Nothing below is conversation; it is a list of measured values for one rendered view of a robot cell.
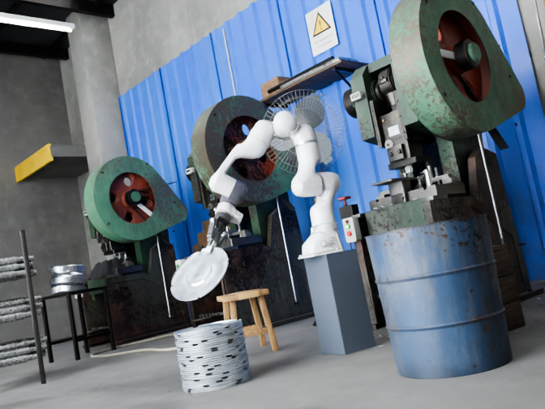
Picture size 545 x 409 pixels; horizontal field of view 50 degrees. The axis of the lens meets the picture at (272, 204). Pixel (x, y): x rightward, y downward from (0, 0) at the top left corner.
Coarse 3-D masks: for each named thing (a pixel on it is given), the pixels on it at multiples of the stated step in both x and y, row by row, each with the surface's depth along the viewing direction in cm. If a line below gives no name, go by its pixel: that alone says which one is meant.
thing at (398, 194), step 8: (376, 184) 317; (384, 184) 324; (392, 184) 324; (400, 184) 320; (408, 184) 322; (392, 192) 324; (400, 192) 321; (392, 200) 324; (400, 200) 321; (408, 200) 319
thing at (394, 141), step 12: (384, 120) 336; (396, 120) 331; (384, 132) 337; (396, 132) 331; (384, 144) 336; (396, 144) 332; (408, 144) 326; (420, 144) 334; (396, 156) 329; (408, 156) 326
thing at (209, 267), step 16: (192, 256) 267; (208, 256) 262; (224, 256) 256; (176, 272) 265; (192, 272) 258; (208, 272) 253; (224, 272) 249; (176, 288) 257; (192, 288) 251; (208, 288) 246
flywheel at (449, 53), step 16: (448, 16) 319; (448, 32) 315; (464, 32) 328; (448, 48) 307; (464, 48) 300; (480, 48) 330; (448, 64) 306; (464, 64) 302; (480, 64) 331; (480, 80) 329; (480, 96) 325
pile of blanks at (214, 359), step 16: (176, 336) 243; (192, 336) 236; (208, 336) 236; (224, 336) 237; (240, 336) 244; (192, 352) 236; (208, 352) 235; (224, 352) 236; (240, 352) 241; (192, 368) 236; (208, 368) 239; (224, 368) 235; (240, 368) 239; (192, 384) 236; (208, 384) 233; (224, 384) 234
